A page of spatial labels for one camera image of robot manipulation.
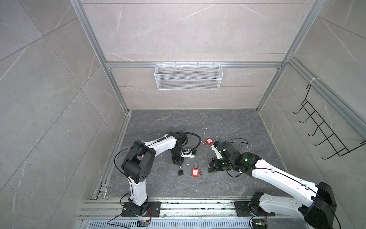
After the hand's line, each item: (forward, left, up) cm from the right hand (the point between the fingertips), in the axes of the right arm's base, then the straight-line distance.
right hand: (209, 163), depth 77 cm
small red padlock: (+21, -4, -10) cm, 24 cm away
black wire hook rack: (-4, -52, +22) cm, 56 cm away
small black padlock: (0, +16, -11) cm, 20 cm away
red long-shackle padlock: (0, +7, -11) cm, 13 cm away
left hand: (+9, +17, -10) cm, 22 cm away
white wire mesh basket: (+58, +9, +18) cm, 62 cm away
